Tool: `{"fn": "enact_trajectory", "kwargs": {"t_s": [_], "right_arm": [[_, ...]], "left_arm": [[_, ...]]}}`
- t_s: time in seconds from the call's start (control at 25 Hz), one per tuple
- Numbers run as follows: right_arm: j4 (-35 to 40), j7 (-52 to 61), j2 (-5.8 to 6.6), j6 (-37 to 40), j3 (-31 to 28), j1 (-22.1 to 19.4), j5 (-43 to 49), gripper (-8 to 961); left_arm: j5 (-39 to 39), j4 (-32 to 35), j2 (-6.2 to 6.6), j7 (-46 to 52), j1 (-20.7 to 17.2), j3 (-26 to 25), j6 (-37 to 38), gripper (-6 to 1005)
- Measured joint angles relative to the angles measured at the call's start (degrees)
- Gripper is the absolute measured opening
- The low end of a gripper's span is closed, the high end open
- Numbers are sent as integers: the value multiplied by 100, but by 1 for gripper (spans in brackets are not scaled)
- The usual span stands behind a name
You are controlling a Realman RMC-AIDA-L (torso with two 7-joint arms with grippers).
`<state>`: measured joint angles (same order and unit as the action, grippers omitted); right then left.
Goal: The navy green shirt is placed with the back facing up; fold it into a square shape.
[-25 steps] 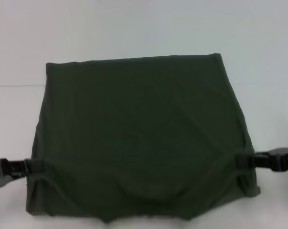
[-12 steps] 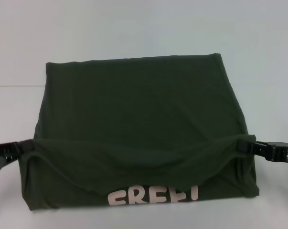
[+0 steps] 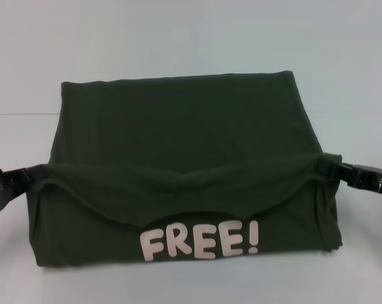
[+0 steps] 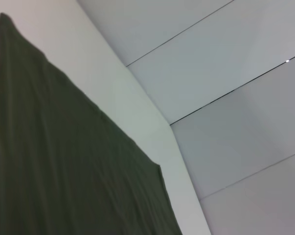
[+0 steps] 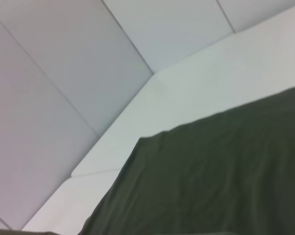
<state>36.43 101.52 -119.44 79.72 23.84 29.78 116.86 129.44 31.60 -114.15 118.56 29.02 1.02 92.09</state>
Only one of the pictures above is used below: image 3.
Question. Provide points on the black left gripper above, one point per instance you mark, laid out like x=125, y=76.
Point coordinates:
x=7, y=187

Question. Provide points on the dark green t-shirt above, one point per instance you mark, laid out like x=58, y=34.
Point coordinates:
x=178, y=142

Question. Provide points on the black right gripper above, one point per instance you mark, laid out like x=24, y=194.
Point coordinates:
x=374, y=180

